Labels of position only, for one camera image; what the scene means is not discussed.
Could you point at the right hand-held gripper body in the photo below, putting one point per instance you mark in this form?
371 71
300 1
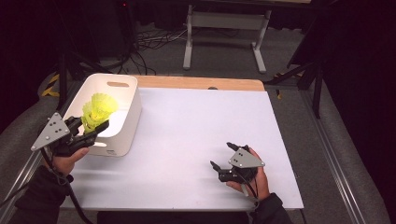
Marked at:
246 159

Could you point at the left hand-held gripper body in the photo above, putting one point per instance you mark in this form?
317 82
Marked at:
53 130

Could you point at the white plastic bin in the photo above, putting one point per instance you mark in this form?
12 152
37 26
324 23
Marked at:
124 93

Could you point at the person's right hand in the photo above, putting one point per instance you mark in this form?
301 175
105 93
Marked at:
261 186

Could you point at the person's left hand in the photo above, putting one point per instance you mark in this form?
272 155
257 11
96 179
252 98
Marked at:
63 165

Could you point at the yellow black hazard tape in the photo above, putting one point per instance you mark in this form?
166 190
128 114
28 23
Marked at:
51 87

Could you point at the black tripod stand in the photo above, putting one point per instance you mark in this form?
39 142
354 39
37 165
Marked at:
63 81

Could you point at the white table mat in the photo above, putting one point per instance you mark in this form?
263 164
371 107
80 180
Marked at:
202 105

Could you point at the black metal stand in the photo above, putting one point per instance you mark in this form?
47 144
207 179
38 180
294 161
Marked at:
317 93

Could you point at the aluminium floor rail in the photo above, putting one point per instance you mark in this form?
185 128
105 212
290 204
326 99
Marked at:
336 155
21 174

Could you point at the grey metal table frame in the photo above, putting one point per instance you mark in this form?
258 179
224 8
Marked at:
229 20

